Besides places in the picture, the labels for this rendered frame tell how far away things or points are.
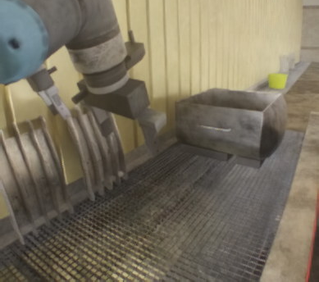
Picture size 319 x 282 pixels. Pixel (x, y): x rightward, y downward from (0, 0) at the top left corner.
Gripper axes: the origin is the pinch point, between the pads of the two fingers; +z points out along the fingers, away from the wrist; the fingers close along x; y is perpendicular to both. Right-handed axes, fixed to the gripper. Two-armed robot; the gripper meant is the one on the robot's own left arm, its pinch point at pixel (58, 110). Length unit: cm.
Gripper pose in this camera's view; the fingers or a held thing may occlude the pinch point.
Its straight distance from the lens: 82.3
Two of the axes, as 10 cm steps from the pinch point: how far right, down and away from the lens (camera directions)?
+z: 4.2, 8.1, 4.1
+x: -5.7, -1.1, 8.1
